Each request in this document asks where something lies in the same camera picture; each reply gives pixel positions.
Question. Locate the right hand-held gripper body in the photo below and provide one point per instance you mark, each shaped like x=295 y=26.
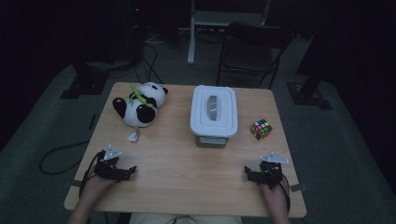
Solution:
x=272 y=172

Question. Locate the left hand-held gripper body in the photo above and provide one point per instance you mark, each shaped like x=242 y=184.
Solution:
x=107 y=168

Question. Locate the colourful puzzle cube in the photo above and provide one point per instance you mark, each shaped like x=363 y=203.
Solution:
x=261 y=129

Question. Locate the panda plush toy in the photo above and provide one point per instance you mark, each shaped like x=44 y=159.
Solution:
x=137 y=107

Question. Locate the white plastic storage box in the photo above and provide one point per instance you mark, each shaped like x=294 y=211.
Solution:
x=202 y=121

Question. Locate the person's left hand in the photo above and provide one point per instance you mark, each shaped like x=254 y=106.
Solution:
x=95 y=188

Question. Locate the person's right hand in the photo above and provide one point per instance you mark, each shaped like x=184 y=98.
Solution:
x=277 y=196

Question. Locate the grey tape strip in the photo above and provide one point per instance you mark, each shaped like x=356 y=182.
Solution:
x=298 y=187
x=74 y=183

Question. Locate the person's beige clothing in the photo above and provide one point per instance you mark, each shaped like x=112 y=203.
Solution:
x=186 y=219

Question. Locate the black stand base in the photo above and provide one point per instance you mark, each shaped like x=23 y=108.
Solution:
x=84 y=84
x=308 y=93

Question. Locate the black folding chair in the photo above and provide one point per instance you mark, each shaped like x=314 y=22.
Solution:
x=249 y=53

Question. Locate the white metal stand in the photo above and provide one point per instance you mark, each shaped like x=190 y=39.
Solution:
x=218 y=17

